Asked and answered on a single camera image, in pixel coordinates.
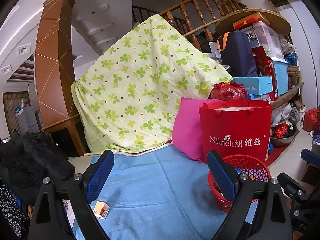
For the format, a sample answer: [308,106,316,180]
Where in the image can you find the red gift box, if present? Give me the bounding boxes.
[252,46,278,101]

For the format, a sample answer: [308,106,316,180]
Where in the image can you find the metal bowl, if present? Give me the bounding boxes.
[270,125,298,147]

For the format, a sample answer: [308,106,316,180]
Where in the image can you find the black clothes pile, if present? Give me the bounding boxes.
[1,132,75,205]

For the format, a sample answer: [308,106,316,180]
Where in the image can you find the clear plastic storage box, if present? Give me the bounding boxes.
[241,21,284,60]

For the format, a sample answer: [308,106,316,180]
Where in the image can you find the brown wooden pillar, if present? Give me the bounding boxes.
[34,0,86,156]

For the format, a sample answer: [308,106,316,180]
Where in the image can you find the small orange white box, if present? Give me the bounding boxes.
[93,201,110,219]

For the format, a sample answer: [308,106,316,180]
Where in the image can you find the light blue blanket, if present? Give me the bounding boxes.
[98,145,226,239]

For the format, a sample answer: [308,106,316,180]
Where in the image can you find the red bag far right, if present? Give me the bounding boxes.
[303,108,318,132]

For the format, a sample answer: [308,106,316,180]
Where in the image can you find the round wooden table top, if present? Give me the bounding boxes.
[215,9,291,36]

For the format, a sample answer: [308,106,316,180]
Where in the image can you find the black white dotted cloth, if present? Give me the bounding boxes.
[1,181,30,239]

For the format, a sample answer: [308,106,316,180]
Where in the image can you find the red Nilrich shopping bag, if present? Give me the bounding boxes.
[199,100,272,162]

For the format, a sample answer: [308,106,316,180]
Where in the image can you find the pink pillow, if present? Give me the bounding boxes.
[172,97,220,162]

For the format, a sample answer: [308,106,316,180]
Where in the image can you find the brown wooden door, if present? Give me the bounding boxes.
[3,92,30,137]

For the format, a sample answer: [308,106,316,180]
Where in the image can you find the green clover patterned quilt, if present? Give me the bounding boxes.
[71,15,232,154]

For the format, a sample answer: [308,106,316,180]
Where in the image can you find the wooden stair railing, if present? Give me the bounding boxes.
[132,0,247,51]

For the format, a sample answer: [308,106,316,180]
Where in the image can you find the red plastic bag behind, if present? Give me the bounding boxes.
[210,82,247,101]

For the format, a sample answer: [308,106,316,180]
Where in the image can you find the navy bag orange handles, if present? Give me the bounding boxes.
[217,30,258,77]

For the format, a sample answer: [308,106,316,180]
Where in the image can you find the red plastic mesh basket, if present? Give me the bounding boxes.
[208,154,272,213]

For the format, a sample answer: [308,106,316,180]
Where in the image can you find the light blue cardboard box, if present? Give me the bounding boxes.
[233,76,273,95]

